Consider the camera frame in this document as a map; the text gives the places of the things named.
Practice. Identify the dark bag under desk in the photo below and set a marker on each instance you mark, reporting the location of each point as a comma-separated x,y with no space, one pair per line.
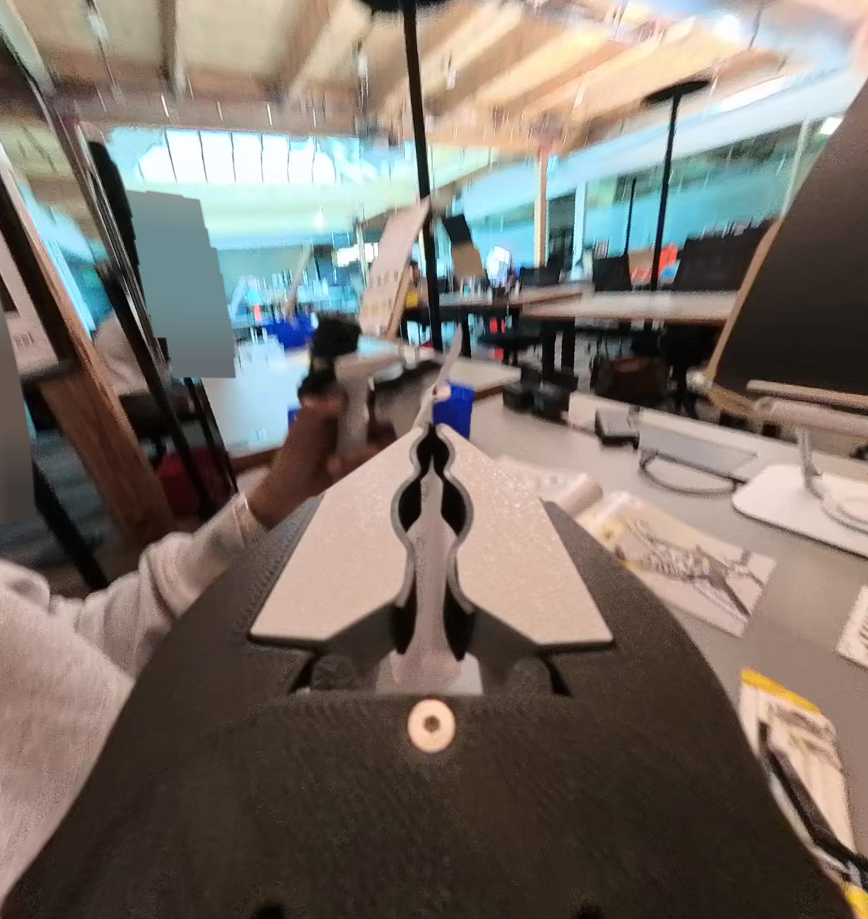
628,379

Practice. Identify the wooden-edged long desk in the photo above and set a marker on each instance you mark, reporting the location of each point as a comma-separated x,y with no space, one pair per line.
635,305

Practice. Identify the wooden post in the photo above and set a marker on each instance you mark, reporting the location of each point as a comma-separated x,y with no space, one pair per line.
96,402

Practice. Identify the black tripod stand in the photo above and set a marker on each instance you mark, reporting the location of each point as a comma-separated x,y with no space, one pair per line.
147,344

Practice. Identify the yellow-edged printed packet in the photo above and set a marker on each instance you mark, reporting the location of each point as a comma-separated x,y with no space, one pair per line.
800,747

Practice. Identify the red object on floor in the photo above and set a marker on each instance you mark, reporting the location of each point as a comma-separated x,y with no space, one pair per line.
183,485

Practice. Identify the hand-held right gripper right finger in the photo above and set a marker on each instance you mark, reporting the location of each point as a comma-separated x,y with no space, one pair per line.
527,574

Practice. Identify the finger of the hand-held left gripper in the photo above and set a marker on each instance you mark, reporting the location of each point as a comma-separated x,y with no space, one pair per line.
412,359

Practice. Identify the person's grey sweater torso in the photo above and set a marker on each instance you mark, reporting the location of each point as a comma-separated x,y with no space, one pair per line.
39,775

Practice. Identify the white wristwatch band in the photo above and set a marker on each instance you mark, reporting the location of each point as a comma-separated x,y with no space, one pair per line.
249,513

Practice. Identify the black power adapter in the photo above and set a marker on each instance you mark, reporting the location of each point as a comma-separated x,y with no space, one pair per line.
615,427

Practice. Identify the person's left forearm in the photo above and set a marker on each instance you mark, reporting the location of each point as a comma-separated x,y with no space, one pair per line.
154,596

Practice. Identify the open instruction booklet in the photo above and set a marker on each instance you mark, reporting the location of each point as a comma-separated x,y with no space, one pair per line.
685,567

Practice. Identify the grey neighbouring desk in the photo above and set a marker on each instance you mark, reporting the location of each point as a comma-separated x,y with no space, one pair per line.
262,402

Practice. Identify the person's left hand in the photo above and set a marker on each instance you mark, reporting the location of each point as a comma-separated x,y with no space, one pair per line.
297,467

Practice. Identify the white printed sign board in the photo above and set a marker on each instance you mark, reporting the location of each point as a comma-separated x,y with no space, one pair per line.
391,273

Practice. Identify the black vertical pole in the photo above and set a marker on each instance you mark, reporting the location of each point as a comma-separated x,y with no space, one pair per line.
421,179

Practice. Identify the blue plastic bin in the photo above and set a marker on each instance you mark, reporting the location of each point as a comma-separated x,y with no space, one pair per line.
454,411

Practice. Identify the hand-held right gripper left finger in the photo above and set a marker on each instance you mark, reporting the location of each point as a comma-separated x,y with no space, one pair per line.
333,567

